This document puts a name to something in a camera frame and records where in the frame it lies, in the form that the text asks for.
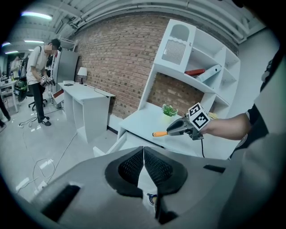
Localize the person's right forearm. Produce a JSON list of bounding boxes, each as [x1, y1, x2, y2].
[[204, 113, 253, 141]]

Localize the white floor cable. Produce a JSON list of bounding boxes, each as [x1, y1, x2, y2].
[[22, 125, 78, 186]]

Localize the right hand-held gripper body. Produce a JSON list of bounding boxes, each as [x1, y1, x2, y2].
[[184, 102, 211, 141]]

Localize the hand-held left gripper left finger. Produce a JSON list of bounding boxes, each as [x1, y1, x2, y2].
[[32, 146, 155, 226]]

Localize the person's left white shoe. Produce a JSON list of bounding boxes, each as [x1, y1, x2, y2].
[[146, 193, 158, 211]]

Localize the white binder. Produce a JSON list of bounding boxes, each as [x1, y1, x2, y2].
[[196, 64, 222, 83]]

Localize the white drawer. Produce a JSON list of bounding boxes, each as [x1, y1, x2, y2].
[[93, 131, 166, 157]]

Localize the white shade table lamp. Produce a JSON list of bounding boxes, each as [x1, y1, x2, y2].
[[77, 67, 88, 85]]

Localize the person's black shirt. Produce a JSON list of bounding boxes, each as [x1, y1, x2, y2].
[[245, 44, 282, 144]]

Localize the green potted plant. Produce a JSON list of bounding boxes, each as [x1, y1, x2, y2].
[[161, 104, 179, 123]]

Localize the white work table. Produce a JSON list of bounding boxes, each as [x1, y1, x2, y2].
[[0, 80, 18, 112]]

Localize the red book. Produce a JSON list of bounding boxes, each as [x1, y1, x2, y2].
[[184, 68, 206, 78]]

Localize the small white desk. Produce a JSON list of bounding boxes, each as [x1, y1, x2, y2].
[[57, 82, 116, 144]]

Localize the black office chair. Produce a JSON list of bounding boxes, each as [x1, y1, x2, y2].
[[19, 80, 48, 111]]

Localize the white desk with hutch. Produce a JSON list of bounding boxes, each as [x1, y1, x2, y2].
[[93, 19, 241, 160]]

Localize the thin black desk cable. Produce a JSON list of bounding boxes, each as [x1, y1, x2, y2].
[[84, 84, 109, 98]]

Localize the ribbed glass cabinet door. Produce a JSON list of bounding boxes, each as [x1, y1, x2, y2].
[[154, 19, 197, 73]]

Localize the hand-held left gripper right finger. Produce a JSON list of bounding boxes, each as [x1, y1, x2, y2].
[[144, 146, 242, 224]]

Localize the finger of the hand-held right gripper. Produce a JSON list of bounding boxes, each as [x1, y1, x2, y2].
[[166, 117, 190, 137]]

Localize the person's patterned shorts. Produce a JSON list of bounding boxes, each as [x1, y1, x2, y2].
[[227, 133, 249, 161]]

